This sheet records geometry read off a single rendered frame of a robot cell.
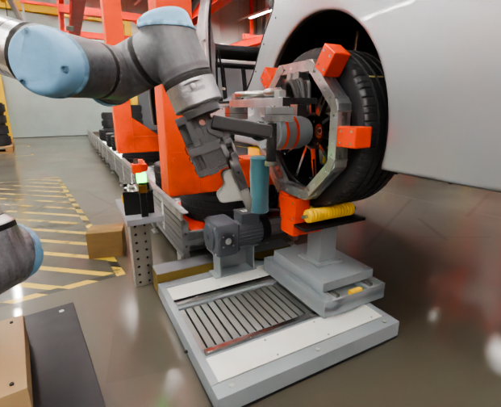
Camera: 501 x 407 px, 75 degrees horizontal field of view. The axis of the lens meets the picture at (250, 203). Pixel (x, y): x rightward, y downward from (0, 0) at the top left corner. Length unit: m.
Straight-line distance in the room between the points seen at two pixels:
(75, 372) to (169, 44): 0.81
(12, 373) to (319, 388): 0.92
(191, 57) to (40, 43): 0.21
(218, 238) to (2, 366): 0.96
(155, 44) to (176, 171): 1.11
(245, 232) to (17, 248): 1.04
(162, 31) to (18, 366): 0.78
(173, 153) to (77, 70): 1.15
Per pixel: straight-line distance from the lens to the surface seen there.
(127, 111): 3.56
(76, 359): 1.08
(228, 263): 1.89
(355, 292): 1.56
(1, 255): 0.98
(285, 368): 1.28
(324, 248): 1.62
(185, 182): 1.69
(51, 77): 0.55
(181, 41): 0.61
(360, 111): 1.26
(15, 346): 1.05
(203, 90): 0.60
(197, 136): 0.61
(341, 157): 1.25
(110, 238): 2.34
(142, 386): 1.38
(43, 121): 14.06
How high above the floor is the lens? 0.94
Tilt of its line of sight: 16 degrees down
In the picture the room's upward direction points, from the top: straight up
